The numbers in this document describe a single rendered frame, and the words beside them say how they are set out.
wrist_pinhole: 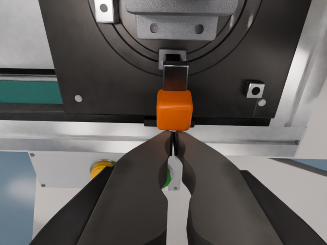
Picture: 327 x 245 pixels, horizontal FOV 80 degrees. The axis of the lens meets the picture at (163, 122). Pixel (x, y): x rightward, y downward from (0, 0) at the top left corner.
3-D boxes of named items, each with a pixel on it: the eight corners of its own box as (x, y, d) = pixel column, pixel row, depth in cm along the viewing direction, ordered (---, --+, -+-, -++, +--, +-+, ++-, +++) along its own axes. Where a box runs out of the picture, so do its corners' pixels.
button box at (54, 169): (177, 165, 35) (179, 193, 29) (59, 162, 35) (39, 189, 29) (180, 131, 31) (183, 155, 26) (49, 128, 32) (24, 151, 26)
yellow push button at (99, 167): (123, 179, 29) (120, 189, 28) (96, 178, 29) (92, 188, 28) (121, 157, 28) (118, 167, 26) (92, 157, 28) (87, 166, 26)
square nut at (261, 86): (257, 95, 21) (262, 98, 20) (243, 95, 21) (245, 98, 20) (261, 80, 20) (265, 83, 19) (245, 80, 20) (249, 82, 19)
